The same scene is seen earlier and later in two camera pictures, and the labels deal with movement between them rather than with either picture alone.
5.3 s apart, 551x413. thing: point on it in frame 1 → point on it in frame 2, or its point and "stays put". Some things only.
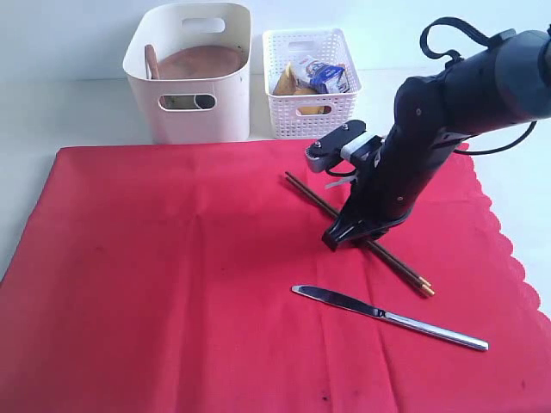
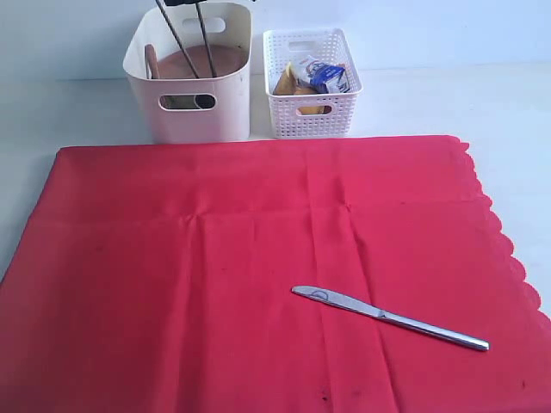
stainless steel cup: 206,101 stays put
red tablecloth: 159,278 stays put
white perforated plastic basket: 306,116 stays put
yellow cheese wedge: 287,83 stays put
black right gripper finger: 362,231 → 172,3
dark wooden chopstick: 419,281 → 213,72
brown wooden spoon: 151,62 stays put
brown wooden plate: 199,62 stays put
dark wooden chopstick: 371,237 → 176,35
